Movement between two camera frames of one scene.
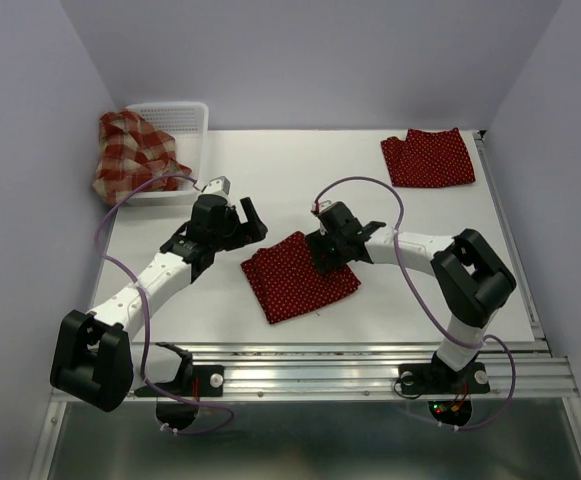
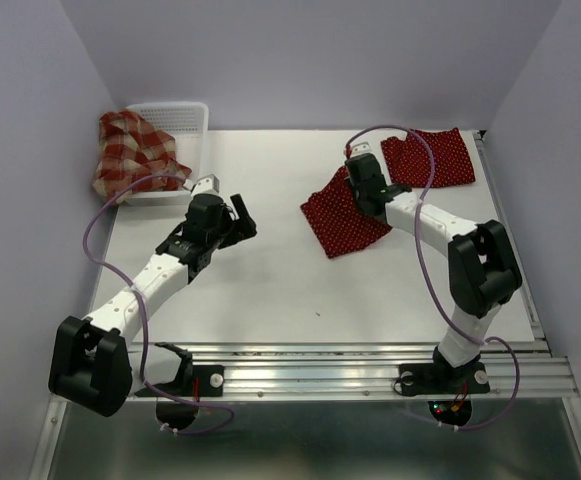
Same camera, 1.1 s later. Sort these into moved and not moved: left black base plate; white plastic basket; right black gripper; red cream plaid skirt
Moved: right black gripper
Not moved: left black base plate; red cream plaid skirt; white plastic basket
